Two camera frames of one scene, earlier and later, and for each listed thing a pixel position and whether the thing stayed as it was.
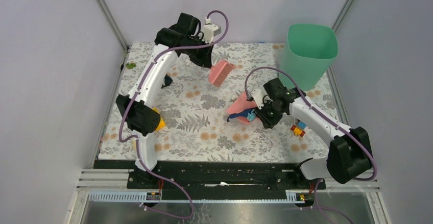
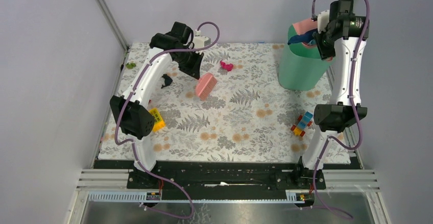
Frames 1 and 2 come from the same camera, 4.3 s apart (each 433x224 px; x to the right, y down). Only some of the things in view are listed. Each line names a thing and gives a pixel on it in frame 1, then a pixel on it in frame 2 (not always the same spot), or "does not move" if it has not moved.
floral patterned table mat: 196,125 does not move
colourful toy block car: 298,128 does not move
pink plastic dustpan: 240,103 → 302,27
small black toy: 168,81 does not move
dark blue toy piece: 244,114 → 303,38
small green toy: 130,66 does not move
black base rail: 179,180 does not move
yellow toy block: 161,124 does not move
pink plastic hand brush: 219,72 → 205,84
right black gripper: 268,123 → 325,53
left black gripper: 205,60 → 194,70
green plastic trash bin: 308,51 does not move
